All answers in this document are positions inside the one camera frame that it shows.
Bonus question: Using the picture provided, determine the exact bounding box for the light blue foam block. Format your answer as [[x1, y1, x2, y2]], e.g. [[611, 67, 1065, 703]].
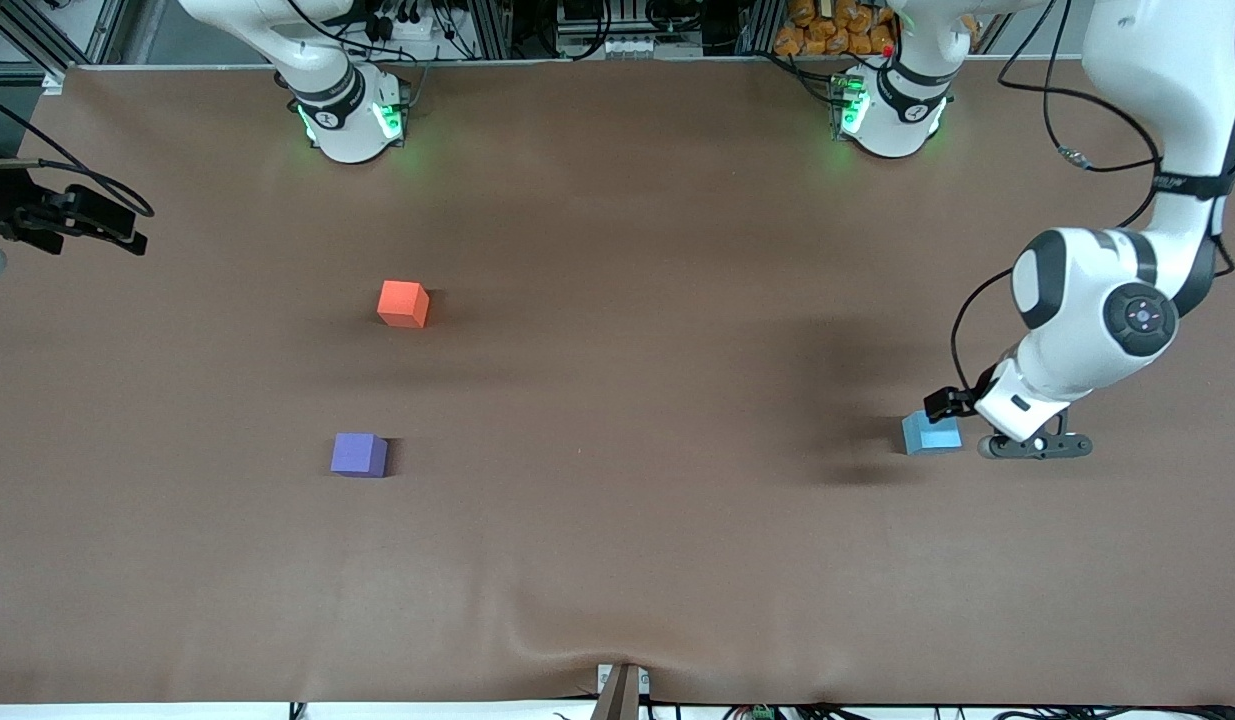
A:
[[901, 410, 963, 456]]

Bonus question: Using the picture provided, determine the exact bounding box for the orange foam block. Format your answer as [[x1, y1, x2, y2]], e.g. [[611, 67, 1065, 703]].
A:
[[377, 280, 430, 329]]

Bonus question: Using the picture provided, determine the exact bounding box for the purple foam block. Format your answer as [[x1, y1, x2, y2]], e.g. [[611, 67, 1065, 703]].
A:
[[330, 432, 389, 479]]

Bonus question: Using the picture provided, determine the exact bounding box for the brown table cover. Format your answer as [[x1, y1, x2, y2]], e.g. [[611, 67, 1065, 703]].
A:
[[0, 58, 1235, 707]]

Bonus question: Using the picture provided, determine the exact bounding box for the white power strip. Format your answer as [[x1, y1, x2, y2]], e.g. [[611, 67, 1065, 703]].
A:
[[342, 0, 448, 51]]

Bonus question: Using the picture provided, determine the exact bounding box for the pile of orange bags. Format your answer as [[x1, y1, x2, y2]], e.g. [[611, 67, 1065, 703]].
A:
[[774, 0, 898, 58]]

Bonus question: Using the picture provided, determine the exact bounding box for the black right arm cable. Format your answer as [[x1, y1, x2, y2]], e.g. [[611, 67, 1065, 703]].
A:
[[0, 90, 156, 217]]

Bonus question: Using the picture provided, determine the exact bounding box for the aluminium frame profile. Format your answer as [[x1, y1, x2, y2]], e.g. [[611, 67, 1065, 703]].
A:
[[0, 0, 73, 93], [737, 0, 778, 57], [469, 0, 518, 61]]

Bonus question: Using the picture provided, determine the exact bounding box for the brown bar with metal bracket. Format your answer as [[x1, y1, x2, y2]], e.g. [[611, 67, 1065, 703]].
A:
[[591, 662, 652, 720]]

